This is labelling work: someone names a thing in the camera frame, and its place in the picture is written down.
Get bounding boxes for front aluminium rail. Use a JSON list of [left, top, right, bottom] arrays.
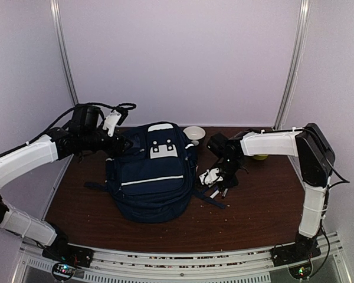
[[11, 232, 352, 283]]

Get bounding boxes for aluminium frame post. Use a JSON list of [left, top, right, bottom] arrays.
[[273, 0, 311, 130], [50, 0, 79, 106]]

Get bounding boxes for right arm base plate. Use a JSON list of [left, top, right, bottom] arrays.
[[270, 244, 322, 266]]

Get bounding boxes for white marker dark cap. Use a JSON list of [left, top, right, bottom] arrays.
[[209, 189, 220, 199]]

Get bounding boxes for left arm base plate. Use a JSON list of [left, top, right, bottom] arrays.
[[42, 245, 94, 268]]

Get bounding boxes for left aluminium frame post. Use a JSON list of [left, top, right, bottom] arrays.
[[50, 0, 79, 106]]

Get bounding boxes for white marker red cap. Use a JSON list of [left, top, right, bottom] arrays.
[[221, 188, 228, 199]]

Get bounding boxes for black and white bowl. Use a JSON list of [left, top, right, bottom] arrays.
[[183, 126, 206, 146]]

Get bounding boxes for lime green bowl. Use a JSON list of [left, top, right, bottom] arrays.
[[252, 154, 268, 161]]

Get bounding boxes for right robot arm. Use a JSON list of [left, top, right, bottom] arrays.
[[195, 156, 303, 252]]

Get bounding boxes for navy blue student backpack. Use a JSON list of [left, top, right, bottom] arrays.
[[84, 121, 225, 223]]

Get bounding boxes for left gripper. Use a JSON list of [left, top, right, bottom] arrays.
[[80, 125, 133, 157]]

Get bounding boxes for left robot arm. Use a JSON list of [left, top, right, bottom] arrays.
[[0, 102, 136, 262]]

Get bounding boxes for right aluminium frame post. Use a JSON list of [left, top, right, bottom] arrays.
[[273, 0, 311, 130]]

